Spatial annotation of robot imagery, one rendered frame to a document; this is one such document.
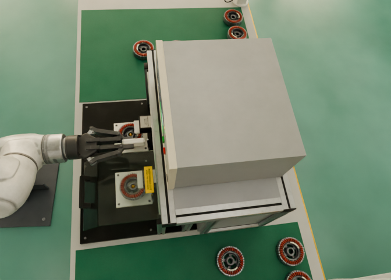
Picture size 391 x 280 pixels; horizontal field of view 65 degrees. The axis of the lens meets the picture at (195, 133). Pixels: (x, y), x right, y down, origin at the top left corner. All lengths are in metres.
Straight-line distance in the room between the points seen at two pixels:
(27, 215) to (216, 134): 1.64
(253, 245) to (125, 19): 1.37
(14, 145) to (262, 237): 1.00
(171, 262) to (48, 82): 1.80
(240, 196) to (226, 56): 0.46
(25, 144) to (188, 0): 1.37
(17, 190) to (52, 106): 1.70
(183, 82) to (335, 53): 2.37
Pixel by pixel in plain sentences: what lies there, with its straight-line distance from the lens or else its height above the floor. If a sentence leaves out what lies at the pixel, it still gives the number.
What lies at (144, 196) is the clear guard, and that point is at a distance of 1.06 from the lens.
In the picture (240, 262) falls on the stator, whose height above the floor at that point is 0.79.
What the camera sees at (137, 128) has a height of 0.88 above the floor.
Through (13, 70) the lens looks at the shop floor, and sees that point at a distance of 2.82.
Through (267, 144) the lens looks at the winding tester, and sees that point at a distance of 0.90.
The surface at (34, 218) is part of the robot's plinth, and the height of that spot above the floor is 0.02.
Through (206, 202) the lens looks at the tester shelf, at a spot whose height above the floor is 1.11.
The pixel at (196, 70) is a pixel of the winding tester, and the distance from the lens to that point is 0.98.
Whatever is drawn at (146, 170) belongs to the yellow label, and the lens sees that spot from 1.09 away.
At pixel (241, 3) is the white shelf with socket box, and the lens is 2.07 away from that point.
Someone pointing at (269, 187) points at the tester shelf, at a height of 1.11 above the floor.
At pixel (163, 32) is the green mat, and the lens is 1.84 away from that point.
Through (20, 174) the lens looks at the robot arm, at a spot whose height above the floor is 1.30.
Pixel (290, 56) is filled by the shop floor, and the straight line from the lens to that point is 2.95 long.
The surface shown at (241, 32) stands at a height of 0.77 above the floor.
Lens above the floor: 2.09
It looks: 64 degrees down
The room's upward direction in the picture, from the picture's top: 14 degrees clockwise
